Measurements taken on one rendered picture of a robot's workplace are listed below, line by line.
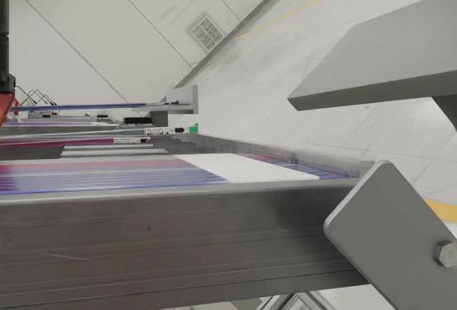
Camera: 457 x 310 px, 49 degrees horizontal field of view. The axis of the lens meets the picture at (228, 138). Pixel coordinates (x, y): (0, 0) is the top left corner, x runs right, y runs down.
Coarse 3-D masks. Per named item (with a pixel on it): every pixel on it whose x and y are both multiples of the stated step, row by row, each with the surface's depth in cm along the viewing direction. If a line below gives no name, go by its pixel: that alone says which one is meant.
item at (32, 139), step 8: (144, 128) 73; (192, 128) 75; (16, 136) 68; (24, 136) 69; (32, 136) 69; (40, 136) 69; (48, 136) 69; (56, 136) 70; (64, 136) 70; (72, 136) 70; (80, 136) 71; (88, 136) 71; (96, 136) 71; (104, 136) 72; (112, 136) 72; (120, 136) 72; (128, 136) 73; (136, 136) 73; (0, 144) 68; (8, 144) 68
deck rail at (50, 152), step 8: (144, 136) 93; (152, 136) 93; (168, 136) 94; (0, 152) 86; (8, 152) 86; (16, 152) 87; (24, 152) 87; (32, 152) 87; (40, 152) 88; (48, 152) 88; (56, 152) 88
